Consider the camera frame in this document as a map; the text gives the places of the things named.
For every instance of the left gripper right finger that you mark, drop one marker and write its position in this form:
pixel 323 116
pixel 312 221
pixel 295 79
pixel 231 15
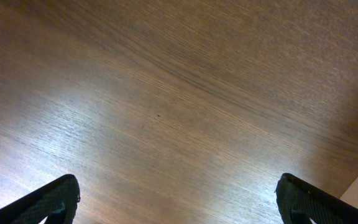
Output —
pixel 301 202

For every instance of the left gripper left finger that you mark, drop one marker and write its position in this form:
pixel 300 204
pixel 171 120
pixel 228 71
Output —
pixel 53 203

